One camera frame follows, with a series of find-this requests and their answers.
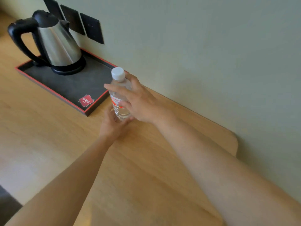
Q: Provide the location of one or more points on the person's left hand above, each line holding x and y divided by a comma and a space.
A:
111, 129

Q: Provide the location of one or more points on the person's left fingers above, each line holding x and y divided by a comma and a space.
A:
122, 122

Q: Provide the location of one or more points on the stainless steel electric kettle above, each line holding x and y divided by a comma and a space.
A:
60, 44

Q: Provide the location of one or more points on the clear plastic water bottle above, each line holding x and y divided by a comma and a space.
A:
118, 79

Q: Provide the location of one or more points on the black tray with red rim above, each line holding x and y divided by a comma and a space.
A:
70, 84

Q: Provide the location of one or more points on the person's right forearm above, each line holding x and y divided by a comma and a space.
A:
218, 171

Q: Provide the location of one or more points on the black kettle base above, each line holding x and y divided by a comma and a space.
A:
70, 68

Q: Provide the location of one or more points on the black wall switch plate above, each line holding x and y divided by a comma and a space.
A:
53, 8
92, 28
73, 19

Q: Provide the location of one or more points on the person's left forearm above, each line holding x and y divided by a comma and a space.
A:
70, 183

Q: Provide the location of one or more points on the person's right hand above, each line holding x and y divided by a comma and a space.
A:
143, 104

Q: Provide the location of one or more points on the person's right fingers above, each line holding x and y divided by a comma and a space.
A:
120, 90

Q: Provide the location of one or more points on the red square packet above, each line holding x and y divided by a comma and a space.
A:
86, 100

